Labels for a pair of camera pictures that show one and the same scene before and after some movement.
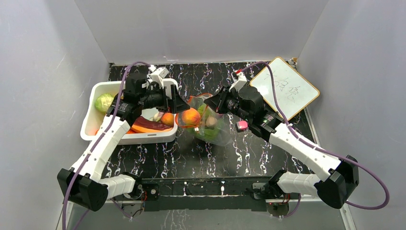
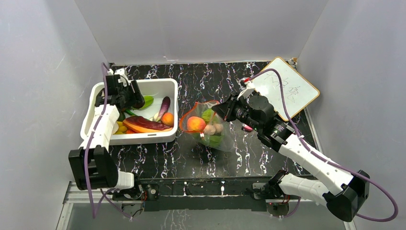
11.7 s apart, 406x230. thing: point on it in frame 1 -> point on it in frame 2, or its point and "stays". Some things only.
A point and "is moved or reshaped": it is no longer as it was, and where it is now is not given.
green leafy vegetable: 210,135 is moved or reshaped
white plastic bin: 91,118 stays
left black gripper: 174,105 -> 137,98
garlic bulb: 211,121 -> 209,130
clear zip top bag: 203,120 is moved or reshaped
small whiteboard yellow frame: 294,92 stays
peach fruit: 191,117 -> 196,123
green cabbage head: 203,109 -> 208,115
